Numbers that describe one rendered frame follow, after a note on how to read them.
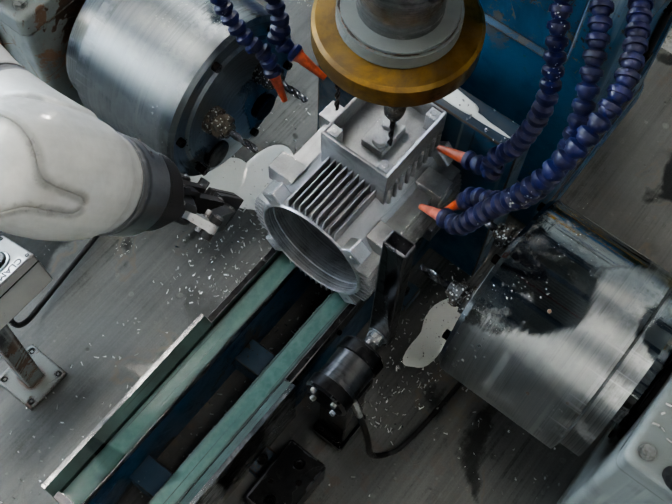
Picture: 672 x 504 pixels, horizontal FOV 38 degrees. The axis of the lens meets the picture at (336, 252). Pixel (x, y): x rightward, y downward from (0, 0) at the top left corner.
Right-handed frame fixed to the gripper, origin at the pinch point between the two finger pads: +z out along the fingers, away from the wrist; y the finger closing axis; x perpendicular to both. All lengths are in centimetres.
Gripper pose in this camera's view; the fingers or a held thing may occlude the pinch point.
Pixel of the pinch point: (219, 204)
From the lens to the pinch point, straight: 108.5
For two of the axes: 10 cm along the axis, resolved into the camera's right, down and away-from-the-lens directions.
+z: 2.9, 0.3, 9.6
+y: -7.9, -5.6, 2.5
